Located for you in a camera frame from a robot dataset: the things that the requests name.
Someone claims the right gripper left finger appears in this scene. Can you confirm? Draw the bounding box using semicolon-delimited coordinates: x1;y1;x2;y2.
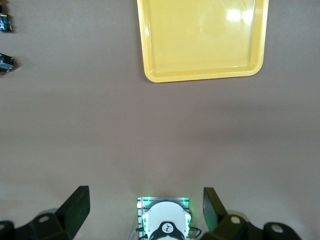
0;185;91;240

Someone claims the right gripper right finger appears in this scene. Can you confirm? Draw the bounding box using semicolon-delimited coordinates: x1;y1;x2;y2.
202;186;301;240

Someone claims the yellow mushroom push button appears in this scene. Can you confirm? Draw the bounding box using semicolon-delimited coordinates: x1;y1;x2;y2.
0;13;13;33
0;52;16;73

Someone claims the brown table cover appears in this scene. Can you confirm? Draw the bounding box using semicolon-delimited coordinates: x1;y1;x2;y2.
0;0;320;240

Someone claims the yellow plastic tray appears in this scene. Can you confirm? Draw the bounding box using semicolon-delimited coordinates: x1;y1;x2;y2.
136;0;270;84

